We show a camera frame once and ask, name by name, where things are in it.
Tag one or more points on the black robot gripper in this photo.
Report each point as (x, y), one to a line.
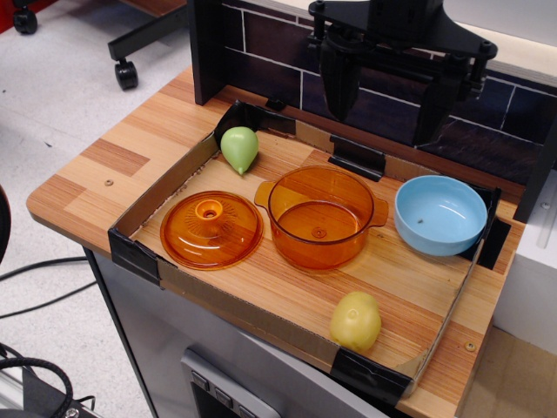
(346, 29)

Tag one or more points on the orange transparent pot lid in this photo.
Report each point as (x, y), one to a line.
(211, 230)

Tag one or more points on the orange transparent pot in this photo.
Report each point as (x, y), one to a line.
(320, 216)

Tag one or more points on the light blue bowl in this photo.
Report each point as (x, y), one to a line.
(438, 215)

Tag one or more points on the cardboard fence with black tape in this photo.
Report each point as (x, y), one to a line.
(435, 310)

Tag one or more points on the green plastic pear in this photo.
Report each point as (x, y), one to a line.
(239, 146)

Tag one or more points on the yellow plastic potato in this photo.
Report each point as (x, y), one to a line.
(356, 322)

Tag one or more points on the black chair base with casters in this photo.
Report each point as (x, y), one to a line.
(167, 17)

